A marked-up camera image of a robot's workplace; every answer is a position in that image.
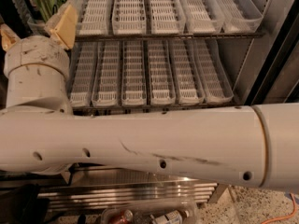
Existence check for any fridge glass door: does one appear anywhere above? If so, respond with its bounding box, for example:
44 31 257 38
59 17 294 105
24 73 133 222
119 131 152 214
245 0 299 105

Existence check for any top shelf tray six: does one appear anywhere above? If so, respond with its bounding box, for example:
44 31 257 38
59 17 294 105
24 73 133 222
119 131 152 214
216 0 263 34

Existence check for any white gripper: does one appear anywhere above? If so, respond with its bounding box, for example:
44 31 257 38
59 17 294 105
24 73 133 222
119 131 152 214
0 2 78 78

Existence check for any clear plastic floor bin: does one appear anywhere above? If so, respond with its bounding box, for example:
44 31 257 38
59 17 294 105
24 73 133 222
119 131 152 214
99 199 201 224

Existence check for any top shelf tray three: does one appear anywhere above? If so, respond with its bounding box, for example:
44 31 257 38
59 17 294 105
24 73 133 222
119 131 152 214
112 0 147 35

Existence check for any top shelf tray one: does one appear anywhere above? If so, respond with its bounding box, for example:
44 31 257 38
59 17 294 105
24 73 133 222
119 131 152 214
7 0 73 37

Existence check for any top shelf tray two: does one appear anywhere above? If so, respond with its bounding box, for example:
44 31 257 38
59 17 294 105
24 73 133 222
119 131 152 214
74 0 113 36

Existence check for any orange power cable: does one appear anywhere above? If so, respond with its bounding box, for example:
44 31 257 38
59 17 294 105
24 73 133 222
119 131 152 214
261 192 298 224

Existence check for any white labelled bottle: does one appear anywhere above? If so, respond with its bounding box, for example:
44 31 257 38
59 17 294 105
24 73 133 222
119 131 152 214
150 210 190 224

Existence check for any top shelf tray five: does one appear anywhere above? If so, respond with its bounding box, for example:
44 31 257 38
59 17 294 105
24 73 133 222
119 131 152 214
179 0 224 34

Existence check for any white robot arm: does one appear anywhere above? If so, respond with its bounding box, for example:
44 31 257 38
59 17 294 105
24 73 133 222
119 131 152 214
0 4 299 192

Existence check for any top shelf tray four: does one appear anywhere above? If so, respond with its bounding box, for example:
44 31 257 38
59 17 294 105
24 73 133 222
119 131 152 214
148 0 186 35

